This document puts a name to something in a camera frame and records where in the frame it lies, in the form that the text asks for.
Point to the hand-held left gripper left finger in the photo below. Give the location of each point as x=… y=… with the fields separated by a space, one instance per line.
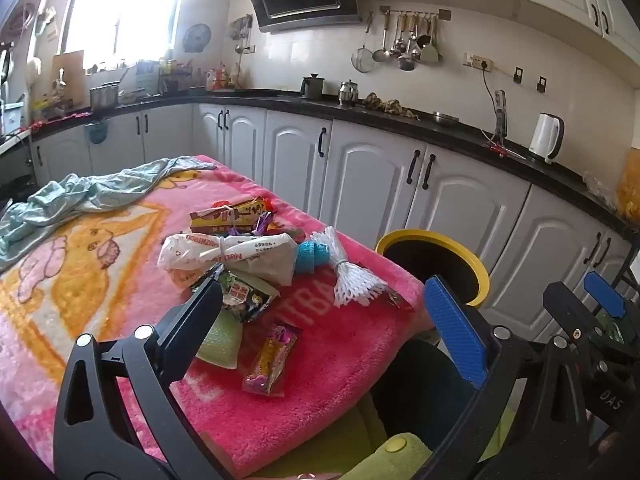
x=200 y=305

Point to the smartphone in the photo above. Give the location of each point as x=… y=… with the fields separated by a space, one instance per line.
x=499 y=112

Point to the pink printed blanket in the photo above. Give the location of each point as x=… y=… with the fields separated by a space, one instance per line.
x=100 y=285

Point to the spice rack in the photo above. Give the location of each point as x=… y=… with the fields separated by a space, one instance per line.
x=175 y=77

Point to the dried ginger pile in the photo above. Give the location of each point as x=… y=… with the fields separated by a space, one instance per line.
x=385 y=105

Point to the clear plastic bag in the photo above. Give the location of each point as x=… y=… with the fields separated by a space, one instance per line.
x=597 y=186

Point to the black green snack packet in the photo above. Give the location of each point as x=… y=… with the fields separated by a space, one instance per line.
x=245 y=300

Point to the steel pot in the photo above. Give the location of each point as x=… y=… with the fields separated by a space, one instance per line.
x=104 y=97

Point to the steel bowl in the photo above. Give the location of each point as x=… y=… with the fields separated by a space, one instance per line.
x=445 y=118

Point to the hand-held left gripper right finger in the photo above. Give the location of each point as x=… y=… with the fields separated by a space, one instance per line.
x=455 y=330

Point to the steel ladle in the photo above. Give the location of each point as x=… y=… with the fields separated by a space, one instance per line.
x=381 y=52

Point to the utensil hanging rail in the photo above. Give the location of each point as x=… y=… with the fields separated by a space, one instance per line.
x=415 y=11

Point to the small dark wrapper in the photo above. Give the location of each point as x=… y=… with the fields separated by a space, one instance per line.
x=398 y=300

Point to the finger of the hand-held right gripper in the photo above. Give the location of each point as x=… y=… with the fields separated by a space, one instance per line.
x=605 y=294
x=567 y=310

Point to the yellow rimmed trash bin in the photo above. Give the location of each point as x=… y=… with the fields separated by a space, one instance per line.
x=425 y=234

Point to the blue fluffy cloth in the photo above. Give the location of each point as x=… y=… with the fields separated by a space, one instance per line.
x=312 y=256

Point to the light blue cloth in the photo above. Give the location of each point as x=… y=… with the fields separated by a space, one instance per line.
x=75 y=195

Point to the decorative wall plate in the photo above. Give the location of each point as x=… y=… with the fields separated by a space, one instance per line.
x=196 y=38

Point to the wall power socket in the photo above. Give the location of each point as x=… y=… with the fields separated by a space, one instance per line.
x=479 y=61

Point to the steel teapot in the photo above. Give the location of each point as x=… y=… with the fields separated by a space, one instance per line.
x=347 y=94

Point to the red phone stand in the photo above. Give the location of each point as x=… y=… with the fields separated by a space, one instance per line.
x=500 y=146

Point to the kitchen window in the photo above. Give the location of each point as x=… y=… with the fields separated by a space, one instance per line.
x=125 y=15

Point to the yellow brown drink carton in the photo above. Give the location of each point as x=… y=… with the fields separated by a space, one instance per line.
x=225 y=215

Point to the yellow purple candy packet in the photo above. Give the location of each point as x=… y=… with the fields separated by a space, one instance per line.
x=272 y=360

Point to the white lower cabinets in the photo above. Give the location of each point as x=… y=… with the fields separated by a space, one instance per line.
x=360 y=160

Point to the person's dark trousers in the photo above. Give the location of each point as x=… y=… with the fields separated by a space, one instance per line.
x=415 y=390

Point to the small steel saucepan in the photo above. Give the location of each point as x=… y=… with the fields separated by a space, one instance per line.
x=406 y=63

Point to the steel spatula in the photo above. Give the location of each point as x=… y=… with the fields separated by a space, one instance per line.
x=431 y=54

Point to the blue hanging bag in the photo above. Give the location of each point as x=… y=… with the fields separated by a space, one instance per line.
x=97 y=132

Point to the wooden cutting board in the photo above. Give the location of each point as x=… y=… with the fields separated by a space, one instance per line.
x=70 y=77
x=631 y=190

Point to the dark kettle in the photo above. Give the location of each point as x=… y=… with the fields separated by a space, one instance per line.
x=312 y=87

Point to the seasoning bottles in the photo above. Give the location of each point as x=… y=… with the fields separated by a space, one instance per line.
x=220 y=77

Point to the green foam sheet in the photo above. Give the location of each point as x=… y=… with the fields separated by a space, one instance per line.
x=222 y=342

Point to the black kitchen countertop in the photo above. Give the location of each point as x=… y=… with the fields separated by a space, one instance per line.
x=450 y=135

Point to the purple foil wrapper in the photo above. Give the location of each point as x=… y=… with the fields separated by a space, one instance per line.
x=260 y=223

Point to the white foam net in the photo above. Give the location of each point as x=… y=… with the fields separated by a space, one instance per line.
x=350 y=280

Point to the person's green jacket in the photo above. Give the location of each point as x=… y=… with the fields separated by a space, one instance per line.
x=395 y=462

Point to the white electric kettle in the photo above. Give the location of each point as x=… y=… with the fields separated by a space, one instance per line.
x=542 y=137

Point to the black wall hook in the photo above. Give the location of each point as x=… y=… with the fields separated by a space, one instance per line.
x=518 y=75
x=542 y=84

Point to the white plastic bag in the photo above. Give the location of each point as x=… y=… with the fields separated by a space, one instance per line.
x=200 y=255

